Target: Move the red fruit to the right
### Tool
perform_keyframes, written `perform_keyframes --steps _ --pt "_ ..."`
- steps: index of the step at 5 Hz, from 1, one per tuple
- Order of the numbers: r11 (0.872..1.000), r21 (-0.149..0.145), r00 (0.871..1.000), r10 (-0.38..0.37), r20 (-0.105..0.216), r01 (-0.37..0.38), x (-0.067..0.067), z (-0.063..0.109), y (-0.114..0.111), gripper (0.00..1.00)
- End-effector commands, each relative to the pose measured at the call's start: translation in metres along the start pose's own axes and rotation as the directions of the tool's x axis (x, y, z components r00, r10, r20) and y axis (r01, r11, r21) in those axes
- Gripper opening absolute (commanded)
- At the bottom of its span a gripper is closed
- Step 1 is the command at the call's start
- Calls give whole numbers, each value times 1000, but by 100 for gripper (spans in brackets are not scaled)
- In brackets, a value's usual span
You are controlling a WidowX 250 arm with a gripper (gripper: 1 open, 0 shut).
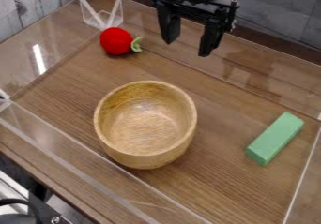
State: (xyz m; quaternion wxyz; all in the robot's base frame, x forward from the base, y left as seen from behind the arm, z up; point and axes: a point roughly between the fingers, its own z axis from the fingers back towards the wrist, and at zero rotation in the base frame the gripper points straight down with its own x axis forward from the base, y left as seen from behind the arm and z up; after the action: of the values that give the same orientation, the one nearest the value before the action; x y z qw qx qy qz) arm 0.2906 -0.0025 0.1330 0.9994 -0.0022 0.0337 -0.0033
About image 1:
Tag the green rectangular block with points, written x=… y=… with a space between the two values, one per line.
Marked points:
x=274 y=138

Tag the clear acrylic tray wall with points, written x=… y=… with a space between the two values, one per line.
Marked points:
x=106 y=193

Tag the black metal bracket with bolt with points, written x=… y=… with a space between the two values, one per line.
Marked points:
x=47 y=214

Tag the clear acrylic corner bracket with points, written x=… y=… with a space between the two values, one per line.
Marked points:
x=102 y=19

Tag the wooden bowl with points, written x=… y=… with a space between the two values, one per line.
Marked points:
x=145 y=122

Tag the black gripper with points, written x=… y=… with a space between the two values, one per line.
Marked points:
x=221 y=9

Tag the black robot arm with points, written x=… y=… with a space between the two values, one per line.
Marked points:
x=214 y=13

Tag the red plush fruit green leaf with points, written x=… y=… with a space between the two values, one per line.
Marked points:
x=118 y=41

